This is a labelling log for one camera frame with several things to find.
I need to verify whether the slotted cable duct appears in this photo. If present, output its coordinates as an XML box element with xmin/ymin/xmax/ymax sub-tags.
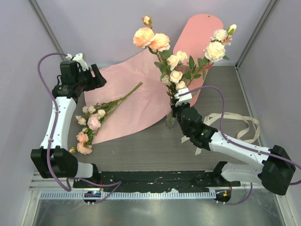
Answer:
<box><xmin>40</xmin><ymin>189</ymin><xmax>216</xmax><ymax>200</ymax></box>

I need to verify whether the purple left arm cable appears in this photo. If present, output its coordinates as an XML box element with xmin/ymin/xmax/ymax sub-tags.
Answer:
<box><xmin>37</xmin><ymin>53</ymin><xmax>123</xmax><ymax>216</ymax></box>

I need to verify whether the aluminium front rail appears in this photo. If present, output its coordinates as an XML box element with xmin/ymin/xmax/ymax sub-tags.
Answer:
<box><xmin>29</xmin><ymin>169</ymin><xmax>287</xmax><ymax>191</ymax></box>

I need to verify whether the peach rose flower stem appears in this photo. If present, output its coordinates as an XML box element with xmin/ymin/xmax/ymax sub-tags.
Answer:
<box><xmin>76</xmin><ymin>127</ymin><xmax>98</xmax><ymax>155</ymax></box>

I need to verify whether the pink three-tier shelf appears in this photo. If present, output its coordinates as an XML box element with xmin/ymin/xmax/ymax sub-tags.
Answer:
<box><xmin>173</xmin><ymin>14</ymin><xmax>223</xmax><ymax>106</ymax></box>

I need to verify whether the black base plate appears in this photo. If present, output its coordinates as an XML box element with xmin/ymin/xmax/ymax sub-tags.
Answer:
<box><xmin>87</xmin><ymin>170</ymin><xmax>241</xmax><ymax>193</ymax></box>

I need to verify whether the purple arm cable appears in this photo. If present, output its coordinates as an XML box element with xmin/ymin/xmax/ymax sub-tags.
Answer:
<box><xmin>37</xmin><ymin>53</ymin><xmax>123</xmax><ymax>216</ymax></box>
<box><xmin>178</xmin><ymin>86</ymin><xmax>301</xmax><ymax>205</ymax></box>

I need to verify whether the aluminium frame post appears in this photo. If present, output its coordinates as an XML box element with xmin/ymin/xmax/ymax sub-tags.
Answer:
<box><xmin>28</xmin><ymin>0</ymin><xmax>67</xmax><ymax>62</ymax></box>
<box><xmin>235</xmin><ymin>0</ymin><xmax>279</xmax><ymax>70</ymax></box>

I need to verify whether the aluminium frame post left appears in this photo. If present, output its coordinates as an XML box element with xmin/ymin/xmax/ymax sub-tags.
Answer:
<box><xmin>28</xmin><ymin>0</ymin><xmax>67</xmax><ymax>62</ymax></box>

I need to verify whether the fallen small rosebud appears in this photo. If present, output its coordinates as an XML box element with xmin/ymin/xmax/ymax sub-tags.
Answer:
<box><xmin>69</xmin><ymin>147</ymin><xmax>77</xmax><ymax>153</ymax></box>

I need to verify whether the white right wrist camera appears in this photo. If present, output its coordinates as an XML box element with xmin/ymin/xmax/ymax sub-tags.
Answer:
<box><xmin>174</xmin><ymin>88</ymin><xmax>192</xmax><ymax>106</ymax></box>

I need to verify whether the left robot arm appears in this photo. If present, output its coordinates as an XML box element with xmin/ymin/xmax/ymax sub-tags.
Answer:
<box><xmin>31</xmin><ymin>60</ymin><xmax>107</xmax><ymax>192</ymax></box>

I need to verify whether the pink small rose spray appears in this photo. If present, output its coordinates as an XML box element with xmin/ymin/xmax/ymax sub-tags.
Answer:
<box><xmin>75</xmin><ymin>82</ymin><xmax>143</xmax><ymax>133</ymax></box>

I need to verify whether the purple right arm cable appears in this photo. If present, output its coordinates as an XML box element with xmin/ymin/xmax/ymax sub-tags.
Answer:
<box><xmin>178</xmin><ymin>86</ymin><xmax>301</xmax><ymax>205</ymax></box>

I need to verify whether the single green flower stem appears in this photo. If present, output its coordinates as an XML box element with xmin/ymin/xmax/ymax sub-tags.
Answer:
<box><xmin>133</xmin><ymin>15</ymin><xmax>173</xmax><ymax>98</ymax></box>

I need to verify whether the white peony flower stem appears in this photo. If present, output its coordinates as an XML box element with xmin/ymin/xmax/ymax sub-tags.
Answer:
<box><xmin>185</xmin><ymin>24</ymin><xmax>237</xmax><ymax>87</ymax></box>

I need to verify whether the purple pink wrapping paper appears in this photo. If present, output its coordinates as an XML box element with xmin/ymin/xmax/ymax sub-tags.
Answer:
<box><xmin>84</xmin><ymin>50</ymin><xmax>171</xmax><ymax>144</ymax></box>

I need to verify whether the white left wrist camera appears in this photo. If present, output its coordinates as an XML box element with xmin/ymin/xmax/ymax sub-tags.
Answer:
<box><xmin>65</xmin><ymin>53</ymin><xmax>89</xmax><ymax>71</ymax></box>

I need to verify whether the aluminium frame post right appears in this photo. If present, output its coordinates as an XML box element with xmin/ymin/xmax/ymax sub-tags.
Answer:
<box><xmin>235</xmin><ymin>0</ymin><xmax>279</xmax><ymax>70</ymax></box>

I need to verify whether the clear glass vase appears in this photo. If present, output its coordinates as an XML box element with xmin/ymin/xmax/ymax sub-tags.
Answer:
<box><xmin>164</xmin><ymin>111</ymin><xmax>176</xmax><ymax>129</ymax></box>

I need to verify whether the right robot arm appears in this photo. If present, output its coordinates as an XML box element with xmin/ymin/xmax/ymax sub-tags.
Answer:
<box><xmin>170</xmin><ymin>98</ymin><xmax>296</xmax><ymax>195</ymax></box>

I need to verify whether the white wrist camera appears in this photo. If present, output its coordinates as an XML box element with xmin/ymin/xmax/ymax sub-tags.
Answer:
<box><xmin>174</xmin><ymin>88</ymin><xmax>192</xmax><ymax>106</ymax></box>
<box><xmin>65</xmin><ymin>53</ymin><xmax>89</xmax><ymax>71</ymax></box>

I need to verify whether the cream ribbon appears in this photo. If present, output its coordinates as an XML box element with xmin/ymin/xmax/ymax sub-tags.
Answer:
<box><xmin>195</xmin><ymin>112</ymin><xmax>260</xmax><ymax>155</ymax></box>

